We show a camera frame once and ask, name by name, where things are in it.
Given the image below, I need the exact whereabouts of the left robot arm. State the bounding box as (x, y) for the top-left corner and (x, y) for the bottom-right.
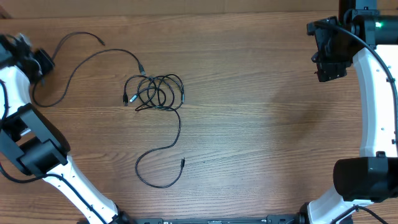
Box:
(1, 34), (131, 223)

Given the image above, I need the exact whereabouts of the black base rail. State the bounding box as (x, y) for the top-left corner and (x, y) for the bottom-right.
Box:
(132, 214), (308, 224)

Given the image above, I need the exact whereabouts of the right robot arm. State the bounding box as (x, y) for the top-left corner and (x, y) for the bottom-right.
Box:
(266, 0), (397, 223)

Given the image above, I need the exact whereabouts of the thin black usb cable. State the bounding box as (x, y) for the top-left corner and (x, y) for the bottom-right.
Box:
(32, 31), (147, 108)

